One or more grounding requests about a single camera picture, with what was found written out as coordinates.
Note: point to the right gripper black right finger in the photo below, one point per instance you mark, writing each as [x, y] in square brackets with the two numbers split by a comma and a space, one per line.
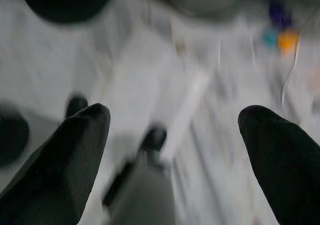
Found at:
[287, 165]

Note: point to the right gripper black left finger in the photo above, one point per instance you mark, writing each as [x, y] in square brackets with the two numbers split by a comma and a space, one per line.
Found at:
[57, 170]

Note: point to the black round object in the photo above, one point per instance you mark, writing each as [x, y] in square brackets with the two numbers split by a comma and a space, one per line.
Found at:
[66, 2]
[10, 135]

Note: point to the orange object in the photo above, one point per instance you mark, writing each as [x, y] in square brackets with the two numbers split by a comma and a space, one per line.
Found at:
[288, 42]

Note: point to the teal object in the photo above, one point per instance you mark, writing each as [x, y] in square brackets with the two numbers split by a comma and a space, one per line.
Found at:
[270, 38]

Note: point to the purple object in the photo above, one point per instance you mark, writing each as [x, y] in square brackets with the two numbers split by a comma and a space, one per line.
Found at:
[280, 13]

